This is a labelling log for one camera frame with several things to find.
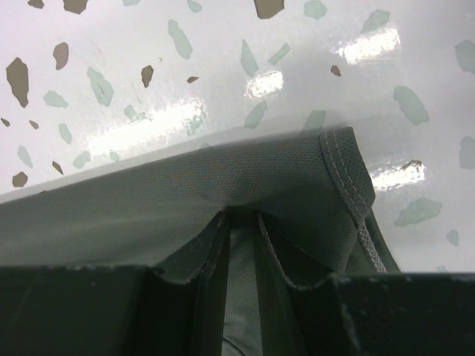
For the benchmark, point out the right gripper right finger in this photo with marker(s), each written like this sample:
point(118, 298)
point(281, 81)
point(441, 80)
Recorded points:
point(307, 309)

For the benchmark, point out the dark grey t-shirt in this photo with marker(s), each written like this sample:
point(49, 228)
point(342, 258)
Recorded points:
point(315, 186)

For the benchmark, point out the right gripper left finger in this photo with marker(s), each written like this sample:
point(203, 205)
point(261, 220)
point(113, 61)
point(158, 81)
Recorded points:
point(175, 307)

